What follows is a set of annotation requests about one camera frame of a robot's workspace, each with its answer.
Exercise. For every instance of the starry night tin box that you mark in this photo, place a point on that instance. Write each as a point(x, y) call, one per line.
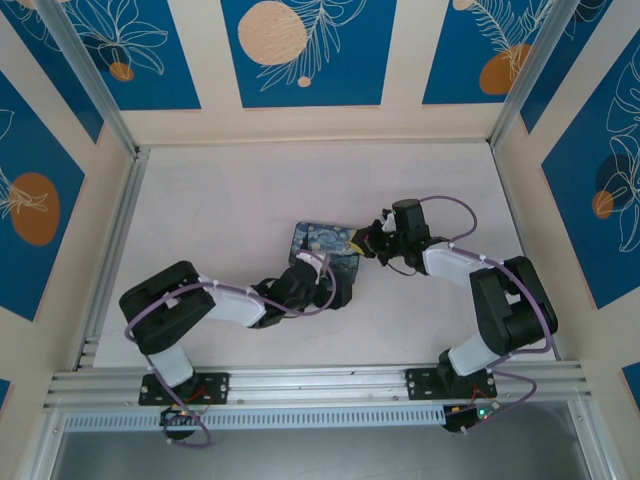
point(325, 240)

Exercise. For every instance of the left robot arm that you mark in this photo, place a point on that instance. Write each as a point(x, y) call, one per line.
point(165, 305)

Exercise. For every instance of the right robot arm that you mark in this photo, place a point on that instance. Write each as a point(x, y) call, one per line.
point(515, 310)

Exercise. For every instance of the grey metal sheet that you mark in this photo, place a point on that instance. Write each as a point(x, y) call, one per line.
point(320, 455)

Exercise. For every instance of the blue panel with beige circle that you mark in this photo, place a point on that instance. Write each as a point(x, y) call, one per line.
point(350, 75)

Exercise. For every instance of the blue panel with orange circle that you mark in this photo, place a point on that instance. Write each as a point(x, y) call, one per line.
point(25, 270)

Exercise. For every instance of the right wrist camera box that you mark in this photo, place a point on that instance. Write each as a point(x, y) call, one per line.
point(387, 222)

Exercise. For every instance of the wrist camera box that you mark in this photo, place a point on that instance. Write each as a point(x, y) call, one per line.
point(387, 222)
point(310, 262)

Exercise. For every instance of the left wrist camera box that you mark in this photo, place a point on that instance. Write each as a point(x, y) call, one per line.
point(310, 262)

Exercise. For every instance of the long aluminium mounting rail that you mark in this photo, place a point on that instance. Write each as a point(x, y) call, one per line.
point(320, 382)

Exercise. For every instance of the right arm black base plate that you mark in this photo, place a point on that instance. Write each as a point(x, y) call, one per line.
point(420, 382)

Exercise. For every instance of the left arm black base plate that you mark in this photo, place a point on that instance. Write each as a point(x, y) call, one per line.
point(215, 385)

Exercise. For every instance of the blue floral wall panel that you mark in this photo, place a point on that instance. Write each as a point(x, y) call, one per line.
point(60, 80)
point(165, 75)
point(590, 225)
point(450, 60)
point(552, 75)

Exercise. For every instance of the aluminium side rail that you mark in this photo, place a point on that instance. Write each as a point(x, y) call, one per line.
point(122, 220)

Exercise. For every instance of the aluminium frame post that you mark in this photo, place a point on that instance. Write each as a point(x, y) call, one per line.
point(85, 65)
point(530, 65)

